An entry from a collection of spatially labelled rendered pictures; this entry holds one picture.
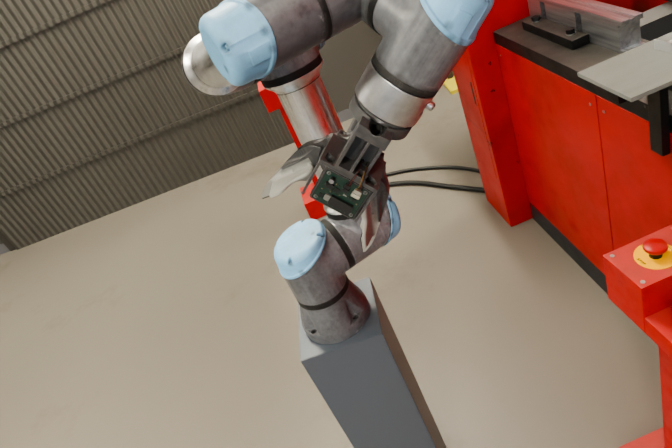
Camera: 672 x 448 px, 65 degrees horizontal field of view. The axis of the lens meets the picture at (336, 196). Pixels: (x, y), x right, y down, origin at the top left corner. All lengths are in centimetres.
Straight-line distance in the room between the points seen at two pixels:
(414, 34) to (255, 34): 14
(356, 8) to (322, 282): 62
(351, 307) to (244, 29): 73
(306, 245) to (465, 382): 108
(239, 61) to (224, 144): 347
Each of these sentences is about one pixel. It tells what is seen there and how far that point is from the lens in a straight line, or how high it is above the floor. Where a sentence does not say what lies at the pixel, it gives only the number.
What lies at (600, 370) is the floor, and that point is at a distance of 193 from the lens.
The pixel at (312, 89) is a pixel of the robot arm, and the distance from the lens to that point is 94.
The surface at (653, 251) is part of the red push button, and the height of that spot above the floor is 81.
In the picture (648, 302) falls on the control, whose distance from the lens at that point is 111.
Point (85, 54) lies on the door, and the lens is 393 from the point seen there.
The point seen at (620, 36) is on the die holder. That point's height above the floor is 92.
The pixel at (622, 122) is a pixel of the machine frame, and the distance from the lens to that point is 151.
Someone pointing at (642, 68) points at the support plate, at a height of 100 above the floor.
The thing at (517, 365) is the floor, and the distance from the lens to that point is 196.
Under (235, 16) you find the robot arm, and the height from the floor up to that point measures 148.
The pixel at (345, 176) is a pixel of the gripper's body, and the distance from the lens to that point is 56.
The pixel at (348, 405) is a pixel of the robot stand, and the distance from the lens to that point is 126.
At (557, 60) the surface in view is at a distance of 169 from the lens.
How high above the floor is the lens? 156
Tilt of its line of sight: 31 degrees down
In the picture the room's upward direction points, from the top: 24 degrees counter-clockwise
